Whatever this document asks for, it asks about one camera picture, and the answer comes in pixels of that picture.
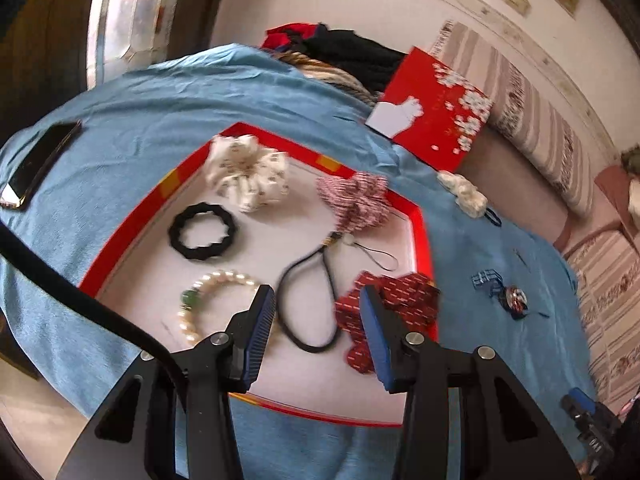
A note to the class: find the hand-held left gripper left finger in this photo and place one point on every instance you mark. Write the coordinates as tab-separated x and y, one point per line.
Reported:
257	330

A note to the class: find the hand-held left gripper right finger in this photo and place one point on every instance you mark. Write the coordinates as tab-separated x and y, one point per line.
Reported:
376	340

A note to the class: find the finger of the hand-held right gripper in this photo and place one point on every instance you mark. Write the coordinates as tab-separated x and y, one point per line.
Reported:
582	400

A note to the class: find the red-rimmed white tray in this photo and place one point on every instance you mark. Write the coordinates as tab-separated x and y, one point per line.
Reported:
150	270

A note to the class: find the thin black elastic hair band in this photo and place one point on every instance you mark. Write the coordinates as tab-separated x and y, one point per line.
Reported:
281	305

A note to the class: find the red patterned scrunchie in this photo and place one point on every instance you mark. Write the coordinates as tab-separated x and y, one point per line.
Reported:
407	297

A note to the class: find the floral striped bed sheet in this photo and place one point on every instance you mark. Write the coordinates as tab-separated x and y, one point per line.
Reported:
607	305

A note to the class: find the blue plaid bow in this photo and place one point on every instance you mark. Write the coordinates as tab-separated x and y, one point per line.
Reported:
485	280

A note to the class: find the pink striped scrunchie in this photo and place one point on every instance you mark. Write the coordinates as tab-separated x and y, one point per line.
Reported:
357	202

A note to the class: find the white printed scrunchie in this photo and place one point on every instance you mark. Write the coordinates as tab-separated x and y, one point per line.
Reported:
247	172

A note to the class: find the pink upholstered seat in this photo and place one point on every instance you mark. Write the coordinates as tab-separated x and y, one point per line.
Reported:
612	195

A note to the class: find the red flowered gift box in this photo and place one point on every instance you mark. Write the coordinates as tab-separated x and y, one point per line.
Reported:
430	110

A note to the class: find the blue cloth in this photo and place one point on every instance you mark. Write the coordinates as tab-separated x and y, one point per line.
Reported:
125	110

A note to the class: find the beige striped fabric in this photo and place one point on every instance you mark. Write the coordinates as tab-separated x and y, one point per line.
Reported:
340	82

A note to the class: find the black smartphone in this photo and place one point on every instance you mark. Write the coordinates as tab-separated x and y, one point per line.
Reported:
37	165

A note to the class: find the striped sofa cushion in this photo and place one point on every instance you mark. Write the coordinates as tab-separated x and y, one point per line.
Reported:
530	110

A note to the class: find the dark clothing pile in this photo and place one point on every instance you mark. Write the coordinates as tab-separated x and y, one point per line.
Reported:
355	57

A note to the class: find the red cloth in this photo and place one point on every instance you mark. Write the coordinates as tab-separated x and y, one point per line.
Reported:
280	37

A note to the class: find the window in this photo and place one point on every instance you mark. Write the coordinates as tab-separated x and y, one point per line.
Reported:
130	15

